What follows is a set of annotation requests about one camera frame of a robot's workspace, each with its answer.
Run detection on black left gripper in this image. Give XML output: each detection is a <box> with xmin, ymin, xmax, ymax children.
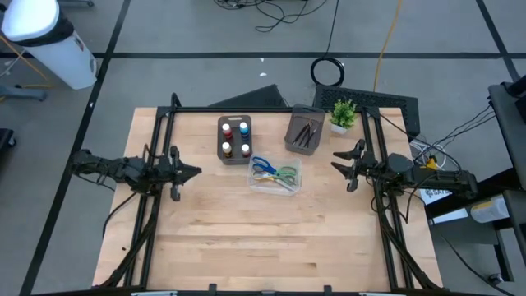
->
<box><xmin>158</xmin><ymin>145</ymin><xmax>203</xmax><ymax>202</ymax></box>

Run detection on yellow floor cable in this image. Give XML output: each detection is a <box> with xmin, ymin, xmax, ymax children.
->
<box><xmin>372</xmin><ymin>0</ymin><xmax>406</xmax><ymax>93</ymax></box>

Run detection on clear plastic bin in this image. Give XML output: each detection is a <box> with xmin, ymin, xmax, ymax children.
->
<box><xmin>246</xmin><ymin>155</ymin><xmax>303</xmax><ymax>197</ymax></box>

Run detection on tangled black floor cables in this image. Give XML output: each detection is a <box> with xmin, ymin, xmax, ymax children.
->
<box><xmin>212</xmin><ymin>0</ymin><xmax>330</xmax><ymax>34</ymax></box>

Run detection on perforated black panel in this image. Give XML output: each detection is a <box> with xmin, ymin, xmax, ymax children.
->
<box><xmin>311</xmin><ymin>84</ymin><xmax>422</xmax><ymax>143</ymax></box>

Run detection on coiled black cable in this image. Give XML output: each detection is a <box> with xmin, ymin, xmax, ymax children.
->
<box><xmin>309</xmin><ymin>56</ymin><xmax>346</xmax><ymax>88</ymax></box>

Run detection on white trash can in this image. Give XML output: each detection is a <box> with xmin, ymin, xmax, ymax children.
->
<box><xmin>0</xmin><ymin>0</ymin><xmax>98</xmax><ymax>90</ymax></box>

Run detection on white label sheet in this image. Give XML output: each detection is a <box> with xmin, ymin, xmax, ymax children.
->
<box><xmin>418</xmin><ymin>187</ymin><xmax>470</xmax><ymax>225</ymax></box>

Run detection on grey chair base leg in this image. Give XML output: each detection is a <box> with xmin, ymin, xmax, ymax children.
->
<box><xmin>0</xmin><ymin>84</ymin><xmax>48</xmax><ymax>103</ymax></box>

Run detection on black floor object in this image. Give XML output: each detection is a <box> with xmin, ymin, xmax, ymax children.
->
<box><xmin>0</xmin><ymin>127</ymin><xmax>18</xmax><ymax>162</ymax></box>

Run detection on blue-handled scissors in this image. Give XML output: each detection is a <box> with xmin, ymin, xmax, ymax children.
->
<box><xmin>250</xmin><ymin>155</ymin><xmax>280</xmax><ymax>177</ymax></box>

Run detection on yellow-handled scissors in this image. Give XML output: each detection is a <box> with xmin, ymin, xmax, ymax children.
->
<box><xmin>253</xmin><ymin>174</ymin><xmax>295</xmax><ymax>192</ymax></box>

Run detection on green plant in white pot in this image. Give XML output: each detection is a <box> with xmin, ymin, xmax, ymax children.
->
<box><xmin>328</xmin><ymin>98</ymin><xmax>358</xmax><ymax>136</ymax></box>

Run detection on black equipment cart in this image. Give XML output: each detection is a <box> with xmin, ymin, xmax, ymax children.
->
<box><xmin>424</xmin><ymin>75</ymin><xmax>526</xmax><ymax>283</ymax></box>

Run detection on dark grey plastic bin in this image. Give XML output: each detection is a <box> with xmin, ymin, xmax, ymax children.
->
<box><xmin>216</xmin><ymin>114</ymin><xmax>254</xmax><ymax>166</ymax></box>
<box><xmin>284</xmin><ymin>104</ymin><xmax>327</xmax><ymax>156</ymax></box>

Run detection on straight black floor cable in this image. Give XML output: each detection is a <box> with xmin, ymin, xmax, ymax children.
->
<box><xmin>325</xmin><ymin>0</ymin><xmax>340</xmax><ymax>59</ymax></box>

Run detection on black aluminium table frame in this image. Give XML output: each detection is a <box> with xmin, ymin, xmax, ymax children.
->
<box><xmin>96</xmin><ymin>92</ymin><xmax>443</xmax><ymax>296</ymax></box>

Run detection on green-handled scissors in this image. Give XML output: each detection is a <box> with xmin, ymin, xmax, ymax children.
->
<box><xmin>262</xmin><ymin>165</ymin><xmax>298</xmax><ymax>186</ymax></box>

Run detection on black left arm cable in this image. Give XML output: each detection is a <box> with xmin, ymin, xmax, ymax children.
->
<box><xmin>101</xmin><ymin>191</ymin><xmax>139</xmax><ymax>238</ymax></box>

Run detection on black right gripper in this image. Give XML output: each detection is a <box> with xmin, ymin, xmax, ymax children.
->
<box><xmin>330</xmin><ymin>138</ymin><xmax>385</xmax><ymax>193</ymax></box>

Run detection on solid black panel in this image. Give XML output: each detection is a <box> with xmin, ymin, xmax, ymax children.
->
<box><xmin>208</xmin><ymin>83</ymin><xmax>288</xmax><ymax>109</ymax></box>

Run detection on thin black paintbrush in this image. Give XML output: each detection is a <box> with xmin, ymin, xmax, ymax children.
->
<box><xmin>296</xmin><ymin>119</ymin><xmax>313</xmax><ymax>146</ymax></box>

